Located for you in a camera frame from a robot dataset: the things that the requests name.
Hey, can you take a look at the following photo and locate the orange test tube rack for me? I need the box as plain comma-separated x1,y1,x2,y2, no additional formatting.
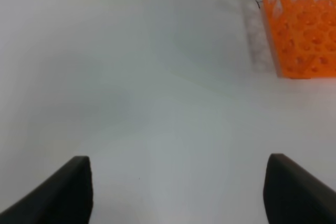
262,0,335,79

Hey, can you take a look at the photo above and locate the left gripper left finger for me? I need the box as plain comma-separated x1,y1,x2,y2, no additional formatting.
1,156,93,223

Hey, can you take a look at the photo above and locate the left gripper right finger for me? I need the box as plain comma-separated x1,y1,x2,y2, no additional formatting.
263,153,335,223

